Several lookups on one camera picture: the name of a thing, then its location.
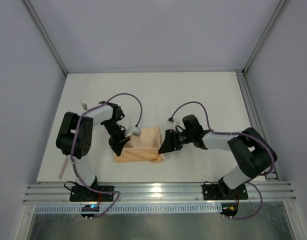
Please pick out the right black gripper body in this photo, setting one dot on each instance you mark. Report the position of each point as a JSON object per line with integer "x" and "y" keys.
{"x": 171, "y": 140}

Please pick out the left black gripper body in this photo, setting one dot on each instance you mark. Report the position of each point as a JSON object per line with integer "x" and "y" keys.
{"x": 118, "y": 139}

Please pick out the orange cloth napkin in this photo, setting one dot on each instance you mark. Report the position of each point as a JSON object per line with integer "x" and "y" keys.
{"x": 142, "y": 148}

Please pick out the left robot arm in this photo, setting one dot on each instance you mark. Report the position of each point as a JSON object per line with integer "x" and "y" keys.
{"x": 74, "y": 139}

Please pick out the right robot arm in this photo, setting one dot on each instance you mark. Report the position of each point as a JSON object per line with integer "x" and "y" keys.
{"x": 251, "y": 152}

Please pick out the left black controller board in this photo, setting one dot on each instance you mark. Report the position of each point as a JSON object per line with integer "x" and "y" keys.
{"x": 89, "y": 211}

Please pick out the black controller board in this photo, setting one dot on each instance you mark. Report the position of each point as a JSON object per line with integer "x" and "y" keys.
{"x": 229, "y": 210}
{"x": 89, "y": 211}

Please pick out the right black controller board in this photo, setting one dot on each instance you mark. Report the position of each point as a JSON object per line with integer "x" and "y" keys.
{"x": 229, "y": 210}

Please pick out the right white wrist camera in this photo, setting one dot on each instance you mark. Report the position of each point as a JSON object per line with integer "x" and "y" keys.
{"x": 172, "y": 121}

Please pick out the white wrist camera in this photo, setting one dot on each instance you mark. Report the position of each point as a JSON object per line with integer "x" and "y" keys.
{"x": 172, "y": 121}
{"x": 133, "y": 131}

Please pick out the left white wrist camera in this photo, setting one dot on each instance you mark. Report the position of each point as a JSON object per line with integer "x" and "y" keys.
{"x": 133, "y": 131}

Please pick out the silver fork pink handle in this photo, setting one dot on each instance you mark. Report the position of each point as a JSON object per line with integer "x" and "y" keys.
{"x": 84, "y": 105}

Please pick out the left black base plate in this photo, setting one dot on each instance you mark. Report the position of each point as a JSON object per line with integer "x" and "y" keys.
{"x": 82, "y": 194}

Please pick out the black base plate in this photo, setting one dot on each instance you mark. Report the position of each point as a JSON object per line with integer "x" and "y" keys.
{"x": 217, "y": 192}
{"x": 82, "y": 194}

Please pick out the white slotted cable duct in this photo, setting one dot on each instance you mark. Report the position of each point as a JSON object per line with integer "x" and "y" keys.
{"x": 137, "y": 208}

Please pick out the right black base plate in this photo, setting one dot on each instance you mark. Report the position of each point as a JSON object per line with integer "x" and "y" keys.
{"x": 217, "y": 192}

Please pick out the right side aluminium rail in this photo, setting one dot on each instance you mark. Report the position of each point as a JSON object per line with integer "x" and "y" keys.
{"x": 249, "y": 103}

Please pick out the aluminium rail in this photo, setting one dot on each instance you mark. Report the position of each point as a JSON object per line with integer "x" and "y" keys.
{"x": 153, "y": 192}
{"x": 249, "y": 103}

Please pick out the front aluminium rail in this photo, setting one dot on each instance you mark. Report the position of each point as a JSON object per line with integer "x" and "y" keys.
{"x": 153, "y": 192}

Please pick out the left frame post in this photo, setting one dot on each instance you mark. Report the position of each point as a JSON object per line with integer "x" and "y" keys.
{"x": 44, "y": 34}

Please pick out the frame post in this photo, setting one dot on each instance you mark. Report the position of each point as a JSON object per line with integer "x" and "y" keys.
{"x": 44, "y": 34}
{"x": 265, "y": 34}

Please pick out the right frame post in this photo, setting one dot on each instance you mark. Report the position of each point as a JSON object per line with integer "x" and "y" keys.
{"x": 265, "y": 34}

